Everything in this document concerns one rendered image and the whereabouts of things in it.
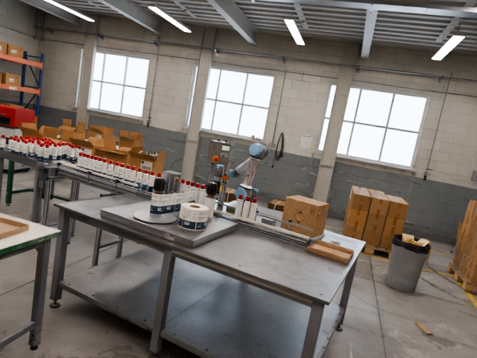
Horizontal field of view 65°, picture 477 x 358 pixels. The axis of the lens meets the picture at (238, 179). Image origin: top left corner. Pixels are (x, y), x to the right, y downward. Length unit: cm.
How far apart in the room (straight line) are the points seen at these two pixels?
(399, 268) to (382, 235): 138
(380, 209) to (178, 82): 561
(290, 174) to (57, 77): 674
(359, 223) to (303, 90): 351
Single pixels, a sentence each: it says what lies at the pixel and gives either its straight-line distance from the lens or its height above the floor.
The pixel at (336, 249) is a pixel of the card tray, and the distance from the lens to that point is 302.
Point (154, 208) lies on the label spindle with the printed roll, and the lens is 273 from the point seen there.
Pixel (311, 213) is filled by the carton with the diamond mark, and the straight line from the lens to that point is 309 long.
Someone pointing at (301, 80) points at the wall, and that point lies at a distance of 856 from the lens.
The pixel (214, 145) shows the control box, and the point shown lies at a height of 144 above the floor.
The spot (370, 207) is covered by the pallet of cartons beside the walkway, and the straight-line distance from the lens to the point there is 622.
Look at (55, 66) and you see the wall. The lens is 1153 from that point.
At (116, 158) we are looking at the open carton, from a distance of 503.
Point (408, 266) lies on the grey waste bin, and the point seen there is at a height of 34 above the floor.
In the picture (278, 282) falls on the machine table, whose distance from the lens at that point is 216.
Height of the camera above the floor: 165
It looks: 8 degrees down
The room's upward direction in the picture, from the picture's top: 10 degrees clockwise
